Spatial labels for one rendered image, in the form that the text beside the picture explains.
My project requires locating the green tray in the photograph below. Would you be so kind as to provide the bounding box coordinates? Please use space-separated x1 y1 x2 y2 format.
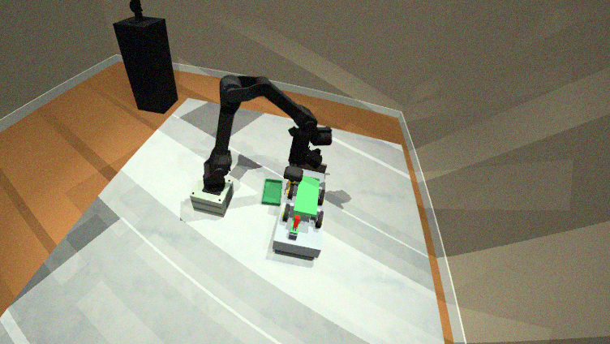
262 178 282 207
263 182 281 203

